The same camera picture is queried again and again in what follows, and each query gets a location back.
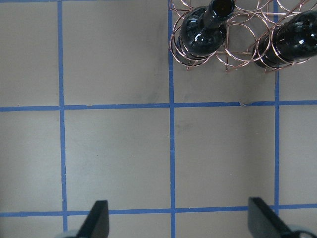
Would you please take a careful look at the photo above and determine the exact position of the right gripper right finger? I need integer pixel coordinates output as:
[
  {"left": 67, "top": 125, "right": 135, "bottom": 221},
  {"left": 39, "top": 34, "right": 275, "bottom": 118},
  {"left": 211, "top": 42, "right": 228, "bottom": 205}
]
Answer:
[{"left": 248, "top": 197, "right": 297, "bottom": 238}]

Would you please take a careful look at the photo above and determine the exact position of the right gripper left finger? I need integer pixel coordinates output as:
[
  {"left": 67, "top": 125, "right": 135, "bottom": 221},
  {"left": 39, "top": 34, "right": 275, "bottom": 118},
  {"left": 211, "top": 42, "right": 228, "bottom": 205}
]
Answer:
[{"left": 76, "top": 200, "right": 109, "bottom": 238}]

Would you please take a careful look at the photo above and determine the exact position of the dark wine bottle in basket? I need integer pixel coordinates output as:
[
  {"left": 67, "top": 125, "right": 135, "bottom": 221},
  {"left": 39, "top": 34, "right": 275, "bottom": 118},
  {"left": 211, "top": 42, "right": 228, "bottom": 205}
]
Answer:
[{"left": 177, "top": 0, "right": 235, "bottom": 60}]

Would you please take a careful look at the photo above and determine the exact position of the copper wire basket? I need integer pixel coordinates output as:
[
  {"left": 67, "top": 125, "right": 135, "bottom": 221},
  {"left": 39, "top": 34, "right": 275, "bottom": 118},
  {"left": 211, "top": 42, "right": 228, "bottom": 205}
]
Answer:
[{"left": 168, "top": 0, "right": 317, "bottom": 74}]

